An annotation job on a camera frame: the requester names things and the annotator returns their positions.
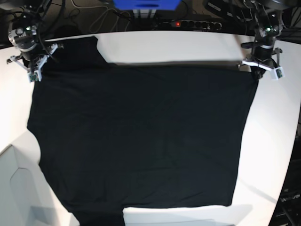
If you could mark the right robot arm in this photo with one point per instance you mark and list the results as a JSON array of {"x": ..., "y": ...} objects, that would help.
[{"x": 25, "y": 34}]

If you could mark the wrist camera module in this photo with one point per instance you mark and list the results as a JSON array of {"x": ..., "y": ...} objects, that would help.
[
  {"x": 277, "y": 73},
  {"x": 35, "y": 76}
]

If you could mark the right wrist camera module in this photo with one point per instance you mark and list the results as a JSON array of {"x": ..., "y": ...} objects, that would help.
[{"x": 35, "y": 76}]

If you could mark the blue box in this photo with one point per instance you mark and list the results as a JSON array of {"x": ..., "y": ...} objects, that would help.
[{"x": 146, "y": 4}]

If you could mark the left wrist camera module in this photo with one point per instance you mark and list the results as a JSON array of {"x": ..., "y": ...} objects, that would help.
[{"x": 277, "y": 73}]

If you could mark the white power strip red switch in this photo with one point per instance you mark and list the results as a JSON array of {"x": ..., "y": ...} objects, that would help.
[{"x": 193, "y": 25}]

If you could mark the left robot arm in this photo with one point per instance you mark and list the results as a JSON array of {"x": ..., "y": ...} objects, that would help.
[{"x": 264, "y": 56}]

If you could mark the black T-shirt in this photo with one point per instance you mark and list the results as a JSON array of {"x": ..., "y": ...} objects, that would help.
[{"x": 113, "y": 137}]

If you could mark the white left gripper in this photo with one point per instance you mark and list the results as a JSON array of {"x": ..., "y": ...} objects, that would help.
[{"x": 260, "y": 67}]

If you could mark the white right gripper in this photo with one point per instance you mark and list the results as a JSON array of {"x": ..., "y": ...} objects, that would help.
[{"x": 33, "y": 58}]

